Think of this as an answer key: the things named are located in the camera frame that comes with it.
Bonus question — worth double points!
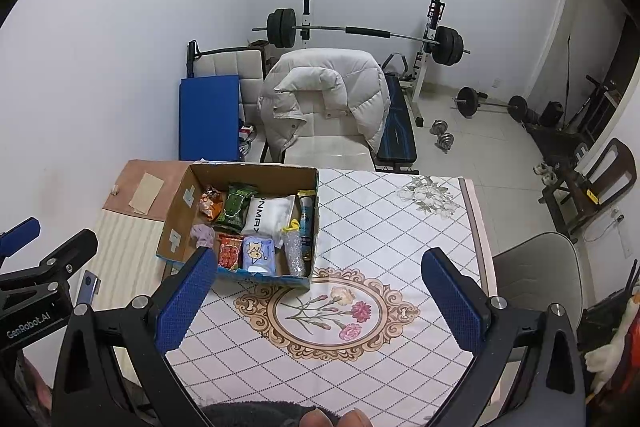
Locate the white puffer jacket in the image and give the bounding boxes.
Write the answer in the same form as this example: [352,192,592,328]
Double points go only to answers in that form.
[257,49,391,154]

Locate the black bar with handle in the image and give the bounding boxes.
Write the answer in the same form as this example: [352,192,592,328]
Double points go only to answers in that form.
[187,40,266,78]

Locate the dark wooden chair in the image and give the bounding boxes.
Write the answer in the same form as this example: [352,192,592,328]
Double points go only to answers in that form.
[539,137,639,244]

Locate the white tissue pack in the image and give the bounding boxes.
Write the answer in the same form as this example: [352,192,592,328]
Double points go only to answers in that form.
[241,195,297,238]

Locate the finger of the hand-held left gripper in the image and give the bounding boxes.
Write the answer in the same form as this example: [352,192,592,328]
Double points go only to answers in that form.
[0,217,41,265]
[0,229,99,295]

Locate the clear plastic bag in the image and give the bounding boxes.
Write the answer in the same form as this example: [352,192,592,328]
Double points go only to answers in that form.
[279,218,307,278]

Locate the black folding scooter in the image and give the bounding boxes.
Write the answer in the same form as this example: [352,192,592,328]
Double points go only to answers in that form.
[564,74,623,134]

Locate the blue smartphone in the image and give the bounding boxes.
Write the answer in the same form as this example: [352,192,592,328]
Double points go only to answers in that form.
[77,270,99,309]

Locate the grey shell chair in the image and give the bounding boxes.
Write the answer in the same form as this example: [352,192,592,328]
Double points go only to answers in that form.
[491,231,587,360]

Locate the light blue tissue pack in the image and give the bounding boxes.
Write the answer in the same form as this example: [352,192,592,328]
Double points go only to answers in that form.
[241,236,279,277]

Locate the cardboard box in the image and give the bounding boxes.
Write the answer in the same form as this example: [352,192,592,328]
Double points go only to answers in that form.
[155,161,320,291]

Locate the dark green wipes packet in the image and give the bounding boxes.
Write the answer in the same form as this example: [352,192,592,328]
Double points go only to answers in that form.
[214,183,255,233]

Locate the person's right hand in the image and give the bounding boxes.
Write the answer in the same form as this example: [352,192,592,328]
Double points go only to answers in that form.
[301,408,372,427]

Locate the black weight bench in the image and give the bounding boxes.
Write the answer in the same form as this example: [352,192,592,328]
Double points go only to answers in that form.
[374,52,419,174]

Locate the blue folded exercise mat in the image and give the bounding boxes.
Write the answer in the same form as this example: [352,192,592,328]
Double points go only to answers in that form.
[178,75,241,162]

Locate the orange snack packet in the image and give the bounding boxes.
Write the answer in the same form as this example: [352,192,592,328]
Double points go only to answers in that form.
[198,186,224,222]

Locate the red snack packet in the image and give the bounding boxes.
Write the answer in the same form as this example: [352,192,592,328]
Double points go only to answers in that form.
[217,233,245,272]

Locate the racked barbell with plates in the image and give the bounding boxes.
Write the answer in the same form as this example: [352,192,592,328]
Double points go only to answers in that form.
[251,8,471,68]

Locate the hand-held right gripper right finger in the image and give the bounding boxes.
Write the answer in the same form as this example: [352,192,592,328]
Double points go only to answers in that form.
[421,248,587,427]

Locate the black weight block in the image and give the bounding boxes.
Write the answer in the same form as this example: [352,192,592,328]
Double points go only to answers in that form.
[537,100,564,128]

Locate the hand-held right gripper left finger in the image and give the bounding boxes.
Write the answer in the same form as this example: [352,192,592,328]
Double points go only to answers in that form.
[51,247,219,427]

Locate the short barbell with plates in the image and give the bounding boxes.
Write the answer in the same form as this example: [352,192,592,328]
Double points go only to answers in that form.
[453,86,529,124]

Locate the beige paper slip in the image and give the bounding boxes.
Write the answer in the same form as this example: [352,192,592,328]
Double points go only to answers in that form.
[128,172,165,214]

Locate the white barbell rack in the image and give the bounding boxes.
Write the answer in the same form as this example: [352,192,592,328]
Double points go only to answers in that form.
[298,0,447,128]

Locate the white and orange plush toy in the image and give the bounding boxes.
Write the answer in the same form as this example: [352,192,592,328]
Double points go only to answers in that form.
[584,286,640,399]

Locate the floral diamond-pattern tablecloth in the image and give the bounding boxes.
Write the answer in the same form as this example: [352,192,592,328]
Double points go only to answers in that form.
[162,167,498,424]

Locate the dark fleece clothing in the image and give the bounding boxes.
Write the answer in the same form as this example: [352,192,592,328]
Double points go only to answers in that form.
[199,400,321,427]

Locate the pair of small shoes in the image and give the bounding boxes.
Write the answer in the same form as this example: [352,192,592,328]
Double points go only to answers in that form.
[533,161,559,184]

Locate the long blue snack packet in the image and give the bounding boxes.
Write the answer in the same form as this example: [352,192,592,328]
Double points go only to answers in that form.
[295,190,317,259]

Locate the small red and white boxes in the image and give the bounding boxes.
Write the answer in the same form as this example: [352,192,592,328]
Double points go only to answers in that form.
[238,123,259,158]

